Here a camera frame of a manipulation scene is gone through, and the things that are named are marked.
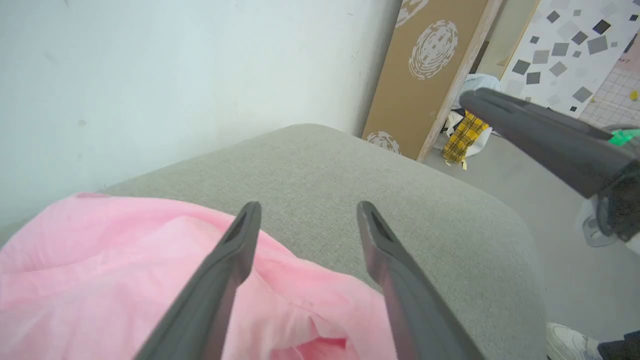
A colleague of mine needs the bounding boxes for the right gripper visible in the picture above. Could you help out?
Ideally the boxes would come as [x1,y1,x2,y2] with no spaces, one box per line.
[459,88,640,251]

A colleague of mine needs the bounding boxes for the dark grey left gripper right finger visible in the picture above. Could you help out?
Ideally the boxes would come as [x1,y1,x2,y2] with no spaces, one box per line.
[357,201,486,360]

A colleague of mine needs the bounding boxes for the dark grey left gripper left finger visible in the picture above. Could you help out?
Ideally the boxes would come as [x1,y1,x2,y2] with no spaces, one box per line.
[134,201,262,360]

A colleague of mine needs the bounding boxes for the pink garment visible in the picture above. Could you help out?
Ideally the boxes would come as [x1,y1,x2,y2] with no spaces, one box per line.
[0,192,398,360]

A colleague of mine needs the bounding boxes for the pink grid mat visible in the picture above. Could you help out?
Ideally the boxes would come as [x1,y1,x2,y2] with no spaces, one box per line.
[580,35,640,128]

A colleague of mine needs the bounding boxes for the white board grey squares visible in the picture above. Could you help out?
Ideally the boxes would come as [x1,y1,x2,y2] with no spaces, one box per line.
[500,0,640,118]

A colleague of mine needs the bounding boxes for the light blue cloth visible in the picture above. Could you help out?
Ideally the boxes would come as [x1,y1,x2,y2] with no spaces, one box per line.
[459,73,502,98]

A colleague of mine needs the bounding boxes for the yellow plaid cloth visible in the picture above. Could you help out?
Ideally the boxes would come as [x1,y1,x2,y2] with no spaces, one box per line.
[441,111,490,166]

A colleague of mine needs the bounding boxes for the beige board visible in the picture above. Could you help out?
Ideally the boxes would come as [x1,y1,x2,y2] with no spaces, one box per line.
[477,0,541,80]

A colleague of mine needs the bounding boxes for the pale wooden plank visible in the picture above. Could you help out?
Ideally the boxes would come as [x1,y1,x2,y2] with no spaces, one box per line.
[417,0,503,162]

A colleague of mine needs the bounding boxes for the brown cardboard panel white prints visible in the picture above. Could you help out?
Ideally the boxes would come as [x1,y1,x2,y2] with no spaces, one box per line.
[361,0,491,162]

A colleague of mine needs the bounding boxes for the white shoe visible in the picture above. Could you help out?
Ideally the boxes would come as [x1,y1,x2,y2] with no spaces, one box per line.
[546,322,603,360]

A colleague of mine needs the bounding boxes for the grey fabric sofa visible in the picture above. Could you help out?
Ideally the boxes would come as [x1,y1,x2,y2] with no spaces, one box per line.
[0,123,548,360]

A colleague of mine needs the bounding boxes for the dark trouser leg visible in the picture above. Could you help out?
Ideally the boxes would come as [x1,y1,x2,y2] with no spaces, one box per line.
[597,330,640,360]

